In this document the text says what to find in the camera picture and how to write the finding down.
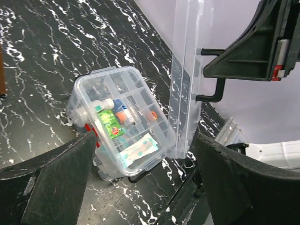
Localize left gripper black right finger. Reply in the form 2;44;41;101
195;134;300;225

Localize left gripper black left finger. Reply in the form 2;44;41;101
0;132;96;225

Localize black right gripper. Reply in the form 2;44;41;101
203;0;300;81

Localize white bottle teal cap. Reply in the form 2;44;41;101
72;98;114;127

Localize small green box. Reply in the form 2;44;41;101
97;109;124;139

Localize clear divider tray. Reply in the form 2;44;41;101
75;66;177;177

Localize clear first aid box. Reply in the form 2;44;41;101
66;66;177;184

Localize small orange cap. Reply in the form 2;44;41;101
147;111;158;121

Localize clear box lid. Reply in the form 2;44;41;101
167;0;214;159

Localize teal white sachet strips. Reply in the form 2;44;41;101
119;133;158;167

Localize white blue tube bottle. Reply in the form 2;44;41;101
113;99;123;112

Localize orange wooden shelf rack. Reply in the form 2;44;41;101
0;48;7;97

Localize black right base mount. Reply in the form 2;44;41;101
155;165;210;225

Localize aluminium frame rail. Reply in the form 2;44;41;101
215;118;247;146

